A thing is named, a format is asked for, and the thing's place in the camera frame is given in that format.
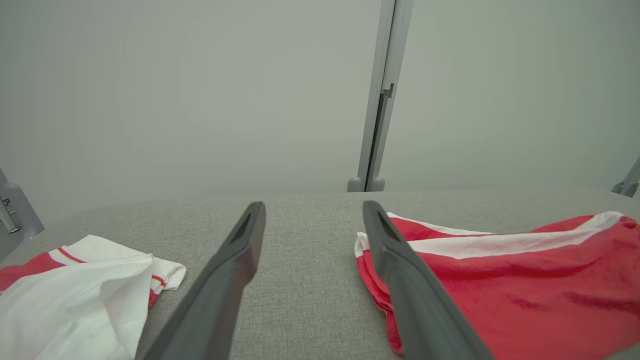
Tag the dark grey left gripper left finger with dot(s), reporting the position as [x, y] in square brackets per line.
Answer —
[210, 305]

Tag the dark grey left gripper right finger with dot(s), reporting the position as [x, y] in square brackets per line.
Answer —
[420, 310]

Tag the red and white shirt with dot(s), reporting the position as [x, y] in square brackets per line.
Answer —
[75, 300]

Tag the red shorts with white trim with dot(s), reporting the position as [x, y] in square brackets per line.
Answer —
[525, 295]

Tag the grey frame bracket left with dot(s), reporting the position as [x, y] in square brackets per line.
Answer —
[22, 215]

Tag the grey metal partition post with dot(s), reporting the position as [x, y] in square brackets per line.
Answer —
[385, 50]
[631, 182]

